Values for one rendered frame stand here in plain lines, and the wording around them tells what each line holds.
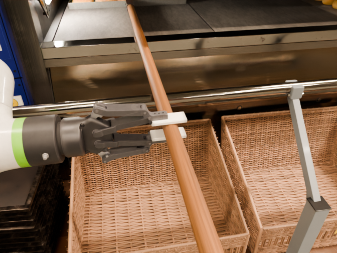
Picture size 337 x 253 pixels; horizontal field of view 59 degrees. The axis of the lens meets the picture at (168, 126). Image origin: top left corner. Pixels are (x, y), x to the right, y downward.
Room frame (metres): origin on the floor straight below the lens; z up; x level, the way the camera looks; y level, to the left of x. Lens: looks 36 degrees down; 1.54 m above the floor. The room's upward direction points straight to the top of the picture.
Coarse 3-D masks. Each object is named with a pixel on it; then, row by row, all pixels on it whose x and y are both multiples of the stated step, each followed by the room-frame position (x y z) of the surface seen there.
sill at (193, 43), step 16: (208, 32) 1.10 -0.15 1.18; (224, 32) 1.10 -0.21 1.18; (240, 32) 1.10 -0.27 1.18; (256, 32) 1.10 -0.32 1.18; (272, 32) 1.10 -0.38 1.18; (288, 32) 1.10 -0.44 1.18; (304, 32) 1.10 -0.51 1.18; (320, 32) 1.12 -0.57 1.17; (336, 32) 1.13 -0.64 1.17; (48, 48) 0.94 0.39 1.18; (64, 48) 0.95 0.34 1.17; (80, 48) 0.96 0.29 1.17; (96, 48) 0.97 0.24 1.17; (112, 48) 0.98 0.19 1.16; (128, 48) 0.99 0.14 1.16; (160, 48) 1.01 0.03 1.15; (176, 48) 1.02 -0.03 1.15; (192, 48) 1.03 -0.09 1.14
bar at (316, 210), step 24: (144, 96) 0.63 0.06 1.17; (168, 96) 0.64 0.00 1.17; (192, 96) 0.64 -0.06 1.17; (216, 96) 0.65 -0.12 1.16; (240, 96) 0.67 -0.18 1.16; (288, 96) 0.69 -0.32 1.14; (312, 168) 0.55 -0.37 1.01; (312, 192) 0.51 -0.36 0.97; (312, 216) 0.47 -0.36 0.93; (312, 240) 0.47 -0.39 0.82
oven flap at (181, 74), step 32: (96, 64) 1.00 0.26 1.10; (128, 64) 1.01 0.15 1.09; (160, 64) 1.03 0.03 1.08; (192, 64) 1.05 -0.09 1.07; (224, 64) 1.07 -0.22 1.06; (256, 64) 1.09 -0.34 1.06; (288, 64) 1.11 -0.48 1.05; (320, 64) 1.13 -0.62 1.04; (64, 96) 0.94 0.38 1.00; (96, 96) 0.96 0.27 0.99; (256, 96) 1.03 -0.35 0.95
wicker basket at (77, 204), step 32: (128, 128) 0.95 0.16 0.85; (160, 128) 0.97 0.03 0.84; (192, 128) 0.99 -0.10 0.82; (96, 160) 0.89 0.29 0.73; (128, 160) 0.91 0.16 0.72; (160, 160) 0.93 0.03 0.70; (192, 160) 0.95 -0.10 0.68; (96, 192) 0.85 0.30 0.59; (128, 192) 0.85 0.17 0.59; (160, 192) 0.85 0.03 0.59; (224, 192) 0.76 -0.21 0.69; (96, 224) 0.69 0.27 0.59; (128, 224) 0.69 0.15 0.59; (160, 224) 0.69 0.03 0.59; (224, 224) 0.69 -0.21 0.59
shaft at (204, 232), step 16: (144, 48) 0.86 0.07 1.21; (144, 64) 0.77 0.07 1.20; (160, 80) 0.66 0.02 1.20; (160, 96) 0.58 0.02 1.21; (176, 128) 0.46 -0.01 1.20; (176, 144) 0.41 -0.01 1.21; (176, 160) 0.37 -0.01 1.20; (192, 176) 0.33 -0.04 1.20; (192, 192) 0.30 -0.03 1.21; (192, 208) 0.27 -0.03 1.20; (192, 224) 0.25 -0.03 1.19; (208, 224) 0.24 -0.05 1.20; (208, 240) 0.22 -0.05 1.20
